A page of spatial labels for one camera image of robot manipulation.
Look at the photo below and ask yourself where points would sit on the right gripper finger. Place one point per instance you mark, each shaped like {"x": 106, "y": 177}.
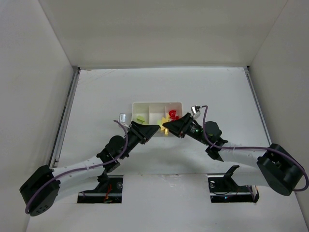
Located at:
{"x": 185, "y": 119}
{"x": 175, "y": 128}

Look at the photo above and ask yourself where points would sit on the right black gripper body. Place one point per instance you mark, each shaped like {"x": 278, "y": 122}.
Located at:
{"x": 184, "y": 125}

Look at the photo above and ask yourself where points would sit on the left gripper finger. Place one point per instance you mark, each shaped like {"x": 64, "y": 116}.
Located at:
{"x": 145, "y": 131}
{"x": 145, "y": 139}

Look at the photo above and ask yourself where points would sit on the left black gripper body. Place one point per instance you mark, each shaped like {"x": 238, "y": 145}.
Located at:
{"x": 139, "y": 132}

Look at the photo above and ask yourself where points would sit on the red round lego piece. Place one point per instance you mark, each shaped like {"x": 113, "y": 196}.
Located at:
{"x": 173, "y": 115}

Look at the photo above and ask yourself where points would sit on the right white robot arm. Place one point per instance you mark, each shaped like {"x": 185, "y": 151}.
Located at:
{"x": 273, "y": 166}

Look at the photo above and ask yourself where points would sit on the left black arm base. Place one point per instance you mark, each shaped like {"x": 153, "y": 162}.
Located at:
{"x": 108, "y": 192}

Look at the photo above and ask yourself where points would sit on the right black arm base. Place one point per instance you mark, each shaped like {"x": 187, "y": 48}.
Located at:
{"x": 223, "y": 189}

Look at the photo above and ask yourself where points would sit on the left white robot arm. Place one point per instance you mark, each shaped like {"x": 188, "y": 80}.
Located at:
{"x": 47, "y": 184}

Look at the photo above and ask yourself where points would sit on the white three-compartment container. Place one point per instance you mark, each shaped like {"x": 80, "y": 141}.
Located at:
{"x": 153, "y": 111}

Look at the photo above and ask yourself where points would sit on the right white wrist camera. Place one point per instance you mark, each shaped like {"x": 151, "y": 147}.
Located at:
{"x": 195, "y": 111}

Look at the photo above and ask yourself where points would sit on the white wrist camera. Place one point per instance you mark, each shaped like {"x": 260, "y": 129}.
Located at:
{"x": 122, "y": 119}
{"x": 195, "y": 111}

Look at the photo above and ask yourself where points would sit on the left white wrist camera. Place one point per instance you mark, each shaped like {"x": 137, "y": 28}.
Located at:
{"x": 122, "y": 119}

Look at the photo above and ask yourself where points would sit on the right aluminium rail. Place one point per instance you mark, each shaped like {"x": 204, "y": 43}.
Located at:
{"x": 248, "y": 76}

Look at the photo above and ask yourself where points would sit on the aluminium rail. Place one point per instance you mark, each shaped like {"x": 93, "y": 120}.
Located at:
{"x": 248, "y": 76}
{"x": 60, "y": 135}

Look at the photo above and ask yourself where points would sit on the left aluminium rail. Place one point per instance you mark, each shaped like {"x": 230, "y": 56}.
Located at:
{"x": 60, "y": 135}

